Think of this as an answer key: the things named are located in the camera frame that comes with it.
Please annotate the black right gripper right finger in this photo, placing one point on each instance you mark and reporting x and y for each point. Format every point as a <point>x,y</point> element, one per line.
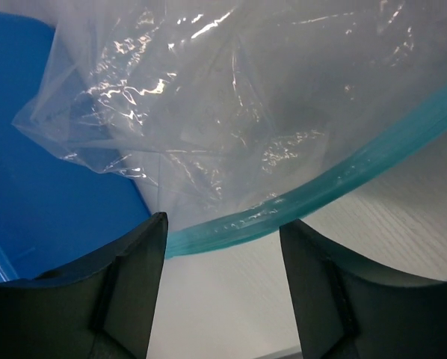
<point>348,306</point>

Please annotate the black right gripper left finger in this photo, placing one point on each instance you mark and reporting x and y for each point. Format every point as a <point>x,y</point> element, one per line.
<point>101,305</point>

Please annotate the clear zip top bag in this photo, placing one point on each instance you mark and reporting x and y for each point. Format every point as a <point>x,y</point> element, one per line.
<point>236,117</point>

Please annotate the blue plastic bin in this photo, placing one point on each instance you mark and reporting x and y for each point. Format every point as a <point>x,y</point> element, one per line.
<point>51,212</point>

